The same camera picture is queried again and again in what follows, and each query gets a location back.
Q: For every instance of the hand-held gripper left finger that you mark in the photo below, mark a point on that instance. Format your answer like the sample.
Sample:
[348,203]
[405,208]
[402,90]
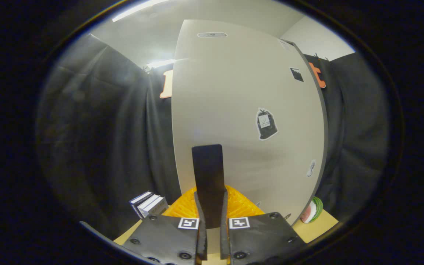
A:
[201,173]

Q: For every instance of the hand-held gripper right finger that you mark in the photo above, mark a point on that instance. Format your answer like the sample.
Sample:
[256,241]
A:
[216,173]

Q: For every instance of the white shoe cabinet door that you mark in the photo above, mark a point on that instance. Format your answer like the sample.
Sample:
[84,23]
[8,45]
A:
[234,92]

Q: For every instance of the watermelon slice toy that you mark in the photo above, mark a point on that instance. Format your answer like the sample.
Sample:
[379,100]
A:
[312,211]

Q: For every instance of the black backdrop cloth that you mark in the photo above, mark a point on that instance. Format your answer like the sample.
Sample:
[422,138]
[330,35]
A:
[98,129]

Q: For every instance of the long ceiling light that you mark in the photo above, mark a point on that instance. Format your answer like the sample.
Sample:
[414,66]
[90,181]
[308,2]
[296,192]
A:
[162,63]
[138,9]

